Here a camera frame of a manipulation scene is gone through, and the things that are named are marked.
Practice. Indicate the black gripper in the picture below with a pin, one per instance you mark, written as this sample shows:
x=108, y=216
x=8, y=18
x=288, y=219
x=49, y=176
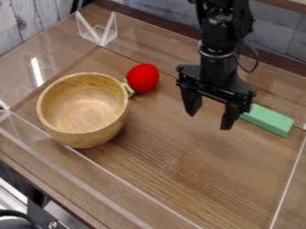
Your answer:
x=215, y=80

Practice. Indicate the green rectangular block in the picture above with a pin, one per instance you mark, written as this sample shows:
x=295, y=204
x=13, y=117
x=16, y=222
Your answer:
x=268, y=120

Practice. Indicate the clear acrylic corner bracket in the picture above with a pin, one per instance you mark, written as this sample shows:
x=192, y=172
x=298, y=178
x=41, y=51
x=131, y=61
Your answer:
x=99, y=35

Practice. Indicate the clear acrylic tray wall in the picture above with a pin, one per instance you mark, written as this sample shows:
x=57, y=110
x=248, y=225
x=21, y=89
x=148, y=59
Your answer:
x=95, y=195

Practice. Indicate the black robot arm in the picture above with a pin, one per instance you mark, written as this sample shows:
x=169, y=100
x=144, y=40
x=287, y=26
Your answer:
x=226, y=22

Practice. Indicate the black metal table bracket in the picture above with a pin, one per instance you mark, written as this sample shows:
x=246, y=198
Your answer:
x=42, y=218

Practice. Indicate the red toy fruit green stem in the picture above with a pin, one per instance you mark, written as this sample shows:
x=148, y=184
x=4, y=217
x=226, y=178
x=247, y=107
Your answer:
x=141, y=79

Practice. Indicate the wooden bowl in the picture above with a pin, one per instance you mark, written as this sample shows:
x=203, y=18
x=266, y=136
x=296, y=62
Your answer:
x=83, y=109

